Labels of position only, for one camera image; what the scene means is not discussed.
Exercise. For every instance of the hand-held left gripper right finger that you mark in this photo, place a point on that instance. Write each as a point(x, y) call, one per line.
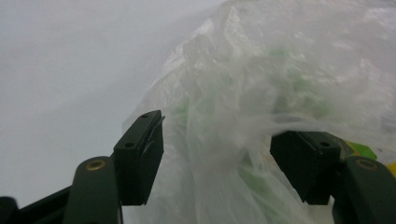
point(306, 165)

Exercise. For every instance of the green snack packet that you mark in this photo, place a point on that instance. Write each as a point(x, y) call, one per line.
point(362, 151)

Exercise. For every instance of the clear plastic bag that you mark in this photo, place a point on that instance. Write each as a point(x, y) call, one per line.
point(249, 77)

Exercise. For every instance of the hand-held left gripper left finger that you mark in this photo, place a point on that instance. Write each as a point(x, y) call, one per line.
point(140, 155)

